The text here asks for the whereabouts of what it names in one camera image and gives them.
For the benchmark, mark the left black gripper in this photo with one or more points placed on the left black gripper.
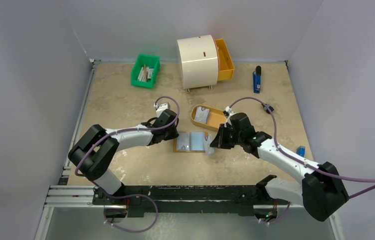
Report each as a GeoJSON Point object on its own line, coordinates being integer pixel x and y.
{"type": "Point", "coordinates": [173, 135]}

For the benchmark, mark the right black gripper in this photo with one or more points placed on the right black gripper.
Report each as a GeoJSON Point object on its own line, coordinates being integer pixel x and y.
{"type": "Point", "coordinates": [225, 136]}

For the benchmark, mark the silver VIP card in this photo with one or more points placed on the silver VIP card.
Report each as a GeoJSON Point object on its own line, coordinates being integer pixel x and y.
{"type": "Point", "coordinates": [207, 145]}
{"type": "Point", "coordinates": [183, 142]}

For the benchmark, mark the orange oval tray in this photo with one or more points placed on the orange oval tray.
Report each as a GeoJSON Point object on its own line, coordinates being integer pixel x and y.
{"type": "Point", "coordinates": [215, 118]}

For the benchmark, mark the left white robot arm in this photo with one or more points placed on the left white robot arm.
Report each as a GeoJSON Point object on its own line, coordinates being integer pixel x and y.
{"type": "Point", "coordinates": [98, 145]}

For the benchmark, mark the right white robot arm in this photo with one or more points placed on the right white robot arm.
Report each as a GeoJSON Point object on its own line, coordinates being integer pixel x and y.
{"type": "Point", "coordinates": [316, 187]}

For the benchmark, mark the silver credit cards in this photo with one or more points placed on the silver credit cards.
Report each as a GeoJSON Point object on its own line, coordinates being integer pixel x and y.
{"type": "Point", "coordinates": [202, 114]}

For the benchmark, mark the small black knob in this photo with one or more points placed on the small black knob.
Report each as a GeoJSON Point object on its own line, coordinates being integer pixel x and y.
{"type": "Point", "coordinates": [268, 108]}

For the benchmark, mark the green plastic bin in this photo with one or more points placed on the green plastic bin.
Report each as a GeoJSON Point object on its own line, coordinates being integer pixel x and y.
{"type": "Point", "coordinates": [145, 71]}

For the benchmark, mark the orange open drawer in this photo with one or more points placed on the orange open drawer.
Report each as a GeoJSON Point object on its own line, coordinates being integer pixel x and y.
{"type": "Point", "coordinates": [226, 67]}

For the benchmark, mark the cream round drawer cabinet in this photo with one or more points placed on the cream round drawer cabinet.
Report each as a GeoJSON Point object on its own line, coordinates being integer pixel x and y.
{"type": "Point", "coordinates": [198, 62]}

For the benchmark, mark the blue black marker pen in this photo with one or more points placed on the blue black marker pen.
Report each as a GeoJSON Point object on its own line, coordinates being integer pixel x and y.
{"type": "Point", "coordinates": [257, 78]}

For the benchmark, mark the small blue object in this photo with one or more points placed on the small blue object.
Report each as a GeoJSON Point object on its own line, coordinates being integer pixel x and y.
{"type": "Point", "coordinates": [301, 151]}

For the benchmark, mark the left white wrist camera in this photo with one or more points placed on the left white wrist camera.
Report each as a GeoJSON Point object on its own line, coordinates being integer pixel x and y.
{"type": "Point", "coordinates": [160, 108]}

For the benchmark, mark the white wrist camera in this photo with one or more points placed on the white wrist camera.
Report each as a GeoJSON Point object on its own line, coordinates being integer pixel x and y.
{"type": "Point", "coordinates": [229, 111]}
{"type": "Point", "coordinates": [160, 108]}

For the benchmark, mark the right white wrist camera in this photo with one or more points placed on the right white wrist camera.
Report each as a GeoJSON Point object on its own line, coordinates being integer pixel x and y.
{"type": "Point", "coordinates": [229, 111]}

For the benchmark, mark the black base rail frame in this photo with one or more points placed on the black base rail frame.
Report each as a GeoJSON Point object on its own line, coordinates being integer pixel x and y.
{"type": "Point", "coordinates": [138, 200]}

